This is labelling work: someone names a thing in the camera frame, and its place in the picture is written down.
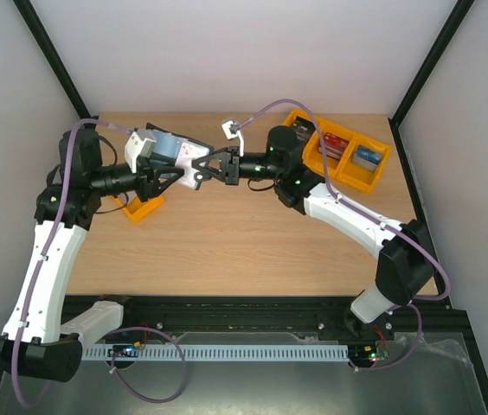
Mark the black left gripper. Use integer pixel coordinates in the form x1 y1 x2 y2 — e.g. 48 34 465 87
94 155 188 204

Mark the red card stack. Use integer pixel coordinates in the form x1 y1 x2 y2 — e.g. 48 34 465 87
323 132 350 161

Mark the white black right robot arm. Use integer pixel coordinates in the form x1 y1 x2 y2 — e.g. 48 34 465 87
191 125 436 339

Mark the yellow three-compartment tray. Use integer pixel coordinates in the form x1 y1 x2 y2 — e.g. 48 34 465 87
285 109 391 194

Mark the blue card stack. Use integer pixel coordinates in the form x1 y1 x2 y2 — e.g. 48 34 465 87
352 145 383 172

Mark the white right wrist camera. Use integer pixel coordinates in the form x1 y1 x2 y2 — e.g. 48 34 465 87
221 118 245 156

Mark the black card stack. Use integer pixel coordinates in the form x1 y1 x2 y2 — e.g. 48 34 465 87
292 117 316 144

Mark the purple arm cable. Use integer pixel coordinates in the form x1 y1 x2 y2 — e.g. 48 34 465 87
12 118 135 410
234 98 452 310

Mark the small yellow plastic bin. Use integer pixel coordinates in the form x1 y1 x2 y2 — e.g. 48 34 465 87
111 194 165 223

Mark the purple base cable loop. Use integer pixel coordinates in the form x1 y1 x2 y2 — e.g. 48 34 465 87
108 326 188 404

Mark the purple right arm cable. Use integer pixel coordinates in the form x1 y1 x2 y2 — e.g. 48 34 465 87
234 98 452 310

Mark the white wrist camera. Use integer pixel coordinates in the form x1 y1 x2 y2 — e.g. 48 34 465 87
221 118 245 156
124 129 157 173

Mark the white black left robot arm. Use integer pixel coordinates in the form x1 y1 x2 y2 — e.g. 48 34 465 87
0 129 184 382

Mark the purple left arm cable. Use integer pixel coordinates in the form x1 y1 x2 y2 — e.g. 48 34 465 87
12 118 135 410

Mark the black aluminium frame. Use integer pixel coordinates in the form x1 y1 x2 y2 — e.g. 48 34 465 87
0 1 488 411

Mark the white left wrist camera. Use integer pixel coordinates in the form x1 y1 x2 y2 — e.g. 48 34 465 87
124 129 157 173

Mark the white slotted cable duct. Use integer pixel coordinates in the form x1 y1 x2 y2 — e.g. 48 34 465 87
82 344 349 362

